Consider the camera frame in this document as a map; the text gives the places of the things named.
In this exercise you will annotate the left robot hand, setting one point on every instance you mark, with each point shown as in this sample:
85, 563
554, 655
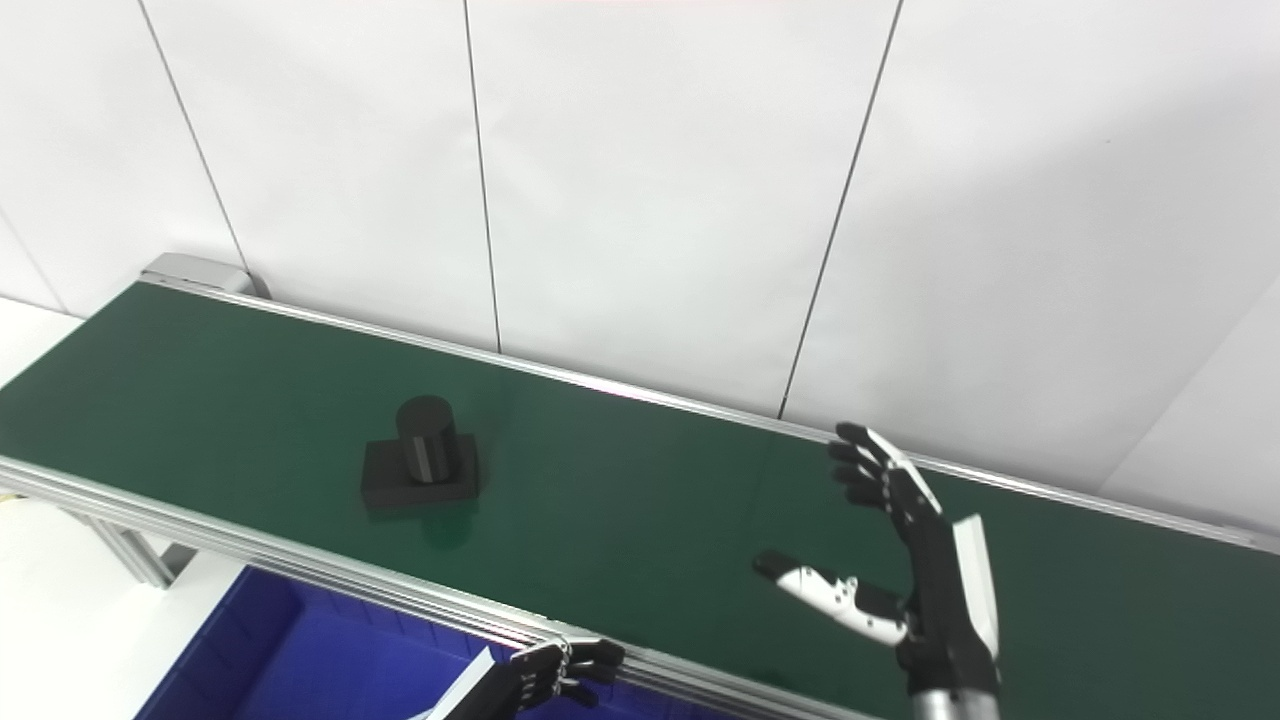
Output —
540, 675

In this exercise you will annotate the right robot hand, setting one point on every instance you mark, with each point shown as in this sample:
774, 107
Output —
940, 600

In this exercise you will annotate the black cylinder-on-plate part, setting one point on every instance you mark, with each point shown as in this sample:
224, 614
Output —
420, 460

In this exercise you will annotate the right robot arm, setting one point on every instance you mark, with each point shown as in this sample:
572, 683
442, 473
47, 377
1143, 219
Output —
955, 706

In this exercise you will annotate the green conveyor belt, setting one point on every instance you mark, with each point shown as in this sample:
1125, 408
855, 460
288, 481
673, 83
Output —
200, 535
640, 520

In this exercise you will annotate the blue plastic bin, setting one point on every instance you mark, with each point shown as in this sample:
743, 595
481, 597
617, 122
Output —
300, 660

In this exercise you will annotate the aluminium conveyor leg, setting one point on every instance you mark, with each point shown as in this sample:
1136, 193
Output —
135, 555

